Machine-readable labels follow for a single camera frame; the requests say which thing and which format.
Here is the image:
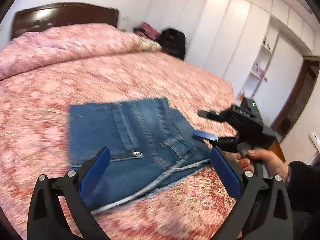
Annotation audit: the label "blue denim jeans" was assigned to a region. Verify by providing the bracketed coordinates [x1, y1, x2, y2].
[68, 98, 210, 213]

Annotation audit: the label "dark sleeved right forearm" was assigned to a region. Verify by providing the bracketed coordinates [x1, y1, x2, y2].
[286, 161, 319, 239]

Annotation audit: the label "magenta clothing pile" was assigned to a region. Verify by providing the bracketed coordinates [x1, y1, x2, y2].
[133, 22, 160, 41]

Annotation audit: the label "right hand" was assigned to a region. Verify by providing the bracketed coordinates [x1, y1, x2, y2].
[236, 149, 289, 182]

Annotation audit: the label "pink red patterned bedspread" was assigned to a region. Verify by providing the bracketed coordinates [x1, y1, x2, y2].
[1, 53, 235, 239]

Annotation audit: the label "black bag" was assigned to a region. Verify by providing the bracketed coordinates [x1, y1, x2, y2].
[157, 28, 186, 60]

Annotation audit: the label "white built-in wardrobe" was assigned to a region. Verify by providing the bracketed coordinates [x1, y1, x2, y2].
[145, 0, 315, 125]

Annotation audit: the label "brown wooden door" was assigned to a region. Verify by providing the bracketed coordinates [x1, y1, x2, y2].
[271, 56, 319, 142]

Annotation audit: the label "pink folded quilt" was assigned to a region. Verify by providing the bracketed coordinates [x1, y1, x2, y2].
[1, 23, 162, 80]

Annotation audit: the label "dark wooden headboard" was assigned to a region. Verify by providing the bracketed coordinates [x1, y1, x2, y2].
[10, 2, 120, 40]

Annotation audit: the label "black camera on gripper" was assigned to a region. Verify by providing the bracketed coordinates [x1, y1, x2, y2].
[240, 98, 262, 120]

